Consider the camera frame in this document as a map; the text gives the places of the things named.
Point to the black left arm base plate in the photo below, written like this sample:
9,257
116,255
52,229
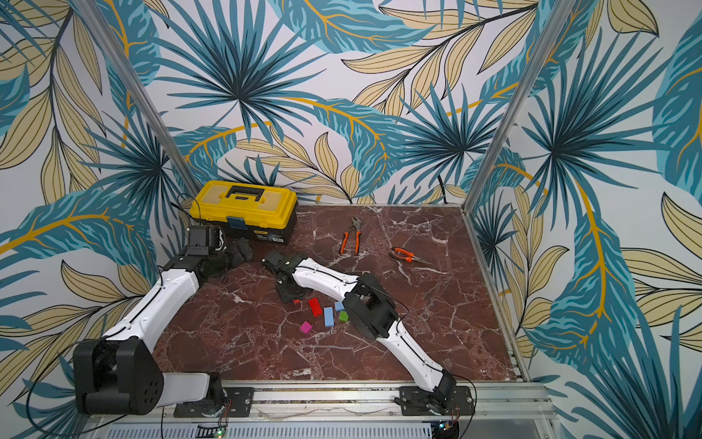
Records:
231,402

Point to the yellow black toolbox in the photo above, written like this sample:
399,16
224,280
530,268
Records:
248,211

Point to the orange needle nose pliers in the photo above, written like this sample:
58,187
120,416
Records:
401,254

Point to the silver aluminium corner post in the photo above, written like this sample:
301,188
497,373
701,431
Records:
546,41

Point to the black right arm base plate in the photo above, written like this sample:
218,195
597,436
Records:
416,402

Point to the magenta small cube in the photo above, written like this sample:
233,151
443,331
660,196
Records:
306,327

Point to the orange groove joint pliers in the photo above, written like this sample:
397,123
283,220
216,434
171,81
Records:
353,232

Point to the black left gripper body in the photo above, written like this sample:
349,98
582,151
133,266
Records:
230,256

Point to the silver left corner post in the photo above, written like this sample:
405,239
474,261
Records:
98,26

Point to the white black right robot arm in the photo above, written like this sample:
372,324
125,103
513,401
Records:
373,314

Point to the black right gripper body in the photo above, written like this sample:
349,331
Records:
277,264

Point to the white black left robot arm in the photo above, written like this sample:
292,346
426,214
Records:
117,373

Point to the aluminium front rail frame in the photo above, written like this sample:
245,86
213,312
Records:
353,409

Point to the light blue upright block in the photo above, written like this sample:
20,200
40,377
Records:
329,317

